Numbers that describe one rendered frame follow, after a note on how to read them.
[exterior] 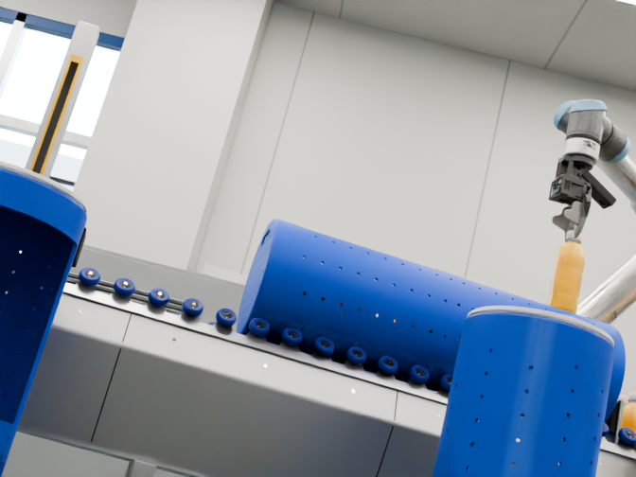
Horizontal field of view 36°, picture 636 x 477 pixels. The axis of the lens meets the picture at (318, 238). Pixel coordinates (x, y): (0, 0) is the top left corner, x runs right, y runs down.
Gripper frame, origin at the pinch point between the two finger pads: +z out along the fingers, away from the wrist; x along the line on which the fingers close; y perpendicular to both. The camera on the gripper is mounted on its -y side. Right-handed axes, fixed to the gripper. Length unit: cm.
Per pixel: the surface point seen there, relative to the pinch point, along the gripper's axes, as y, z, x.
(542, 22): -64, -195, -214
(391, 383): 42, 51, 12
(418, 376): 37, 48, 12
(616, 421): -16.3, 43.9, 4.7
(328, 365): 57, 51, 12
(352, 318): 55, 40, 13
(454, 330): 31, 36, 14
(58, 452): 108, 78, -166
